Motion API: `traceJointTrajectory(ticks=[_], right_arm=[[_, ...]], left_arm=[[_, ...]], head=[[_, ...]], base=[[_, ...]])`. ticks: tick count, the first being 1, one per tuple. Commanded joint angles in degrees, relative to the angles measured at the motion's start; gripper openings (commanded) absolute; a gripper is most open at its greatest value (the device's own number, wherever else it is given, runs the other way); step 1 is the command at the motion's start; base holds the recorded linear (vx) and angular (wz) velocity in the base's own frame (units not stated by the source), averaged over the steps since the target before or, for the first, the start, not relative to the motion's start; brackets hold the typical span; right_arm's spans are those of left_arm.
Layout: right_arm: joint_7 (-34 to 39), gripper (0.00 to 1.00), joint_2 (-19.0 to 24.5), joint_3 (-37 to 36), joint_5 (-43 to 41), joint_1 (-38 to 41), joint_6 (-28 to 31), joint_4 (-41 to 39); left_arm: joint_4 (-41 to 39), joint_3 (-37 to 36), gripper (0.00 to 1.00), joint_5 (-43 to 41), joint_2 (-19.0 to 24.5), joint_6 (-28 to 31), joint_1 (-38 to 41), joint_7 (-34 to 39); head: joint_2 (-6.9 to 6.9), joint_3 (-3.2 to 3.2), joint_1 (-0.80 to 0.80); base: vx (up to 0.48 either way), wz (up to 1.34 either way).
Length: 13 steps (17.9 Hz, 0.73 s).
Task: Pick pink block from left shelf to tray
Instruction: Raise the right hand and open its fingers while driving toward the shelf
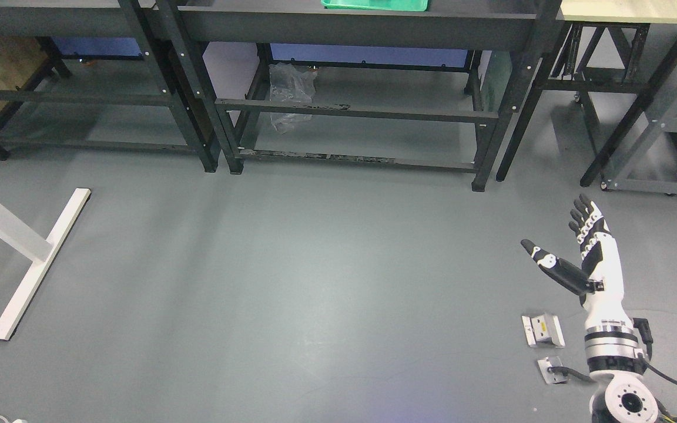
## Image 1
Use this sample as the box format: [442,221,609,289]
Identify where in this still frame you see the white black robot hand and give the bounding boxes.
[520,194,632,329]

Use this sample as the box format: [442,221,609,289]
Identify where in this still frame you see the robot forearm with wrist rings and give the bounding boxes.
[585,318,661,422]

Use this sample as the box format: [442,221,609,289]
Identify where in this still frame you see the black metal centre shelf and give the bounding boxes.
[162,1,562,192]

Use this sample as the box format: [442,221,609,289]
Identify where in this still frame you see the black metal shelf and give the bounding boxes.
[0,1,220,172]
[162,1,562,192]

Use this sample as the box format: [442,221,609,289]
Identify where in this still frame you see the green plastic tray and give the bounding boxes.
[320,0,429,12]

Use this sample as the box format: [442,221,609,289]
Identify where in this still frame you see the black metal left shelf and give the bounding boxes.
[0,1,220,172]

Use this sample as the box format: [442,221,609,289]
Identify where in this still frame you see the wood top black table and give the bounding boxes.
[496,1,677,186]

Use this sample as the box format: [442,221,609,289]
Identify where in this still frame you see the clear plastic bag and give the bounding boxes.
[269,62,318,134]

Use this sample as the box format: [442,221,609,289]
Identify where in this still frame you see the white table leg foot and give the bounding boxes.
[0,187,92,342]

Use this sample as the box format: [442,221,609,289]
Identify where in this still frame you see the silver floor bracket small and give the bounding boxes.
[537,355,568,385]

